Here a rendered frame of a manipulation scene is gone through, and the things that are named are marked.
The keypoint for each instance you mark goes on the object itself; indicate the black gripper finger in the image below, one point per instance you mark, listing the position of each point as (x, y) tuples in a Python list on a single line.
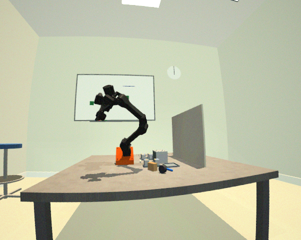
[(105, 104), (99, 117)]

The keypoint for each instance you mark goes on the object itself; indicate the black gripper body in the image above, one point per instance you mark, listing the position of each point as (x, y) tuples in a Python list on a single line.
[(111, 100)]

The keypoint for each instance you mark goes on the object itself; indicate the grey flat panel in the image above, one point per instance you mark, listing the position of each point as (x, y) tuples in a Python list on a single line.
[(188, 136)]

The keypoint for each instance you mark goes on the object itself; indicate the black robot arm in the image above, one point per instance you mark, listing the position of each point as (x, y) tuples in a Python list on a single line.
[(124, 102)]

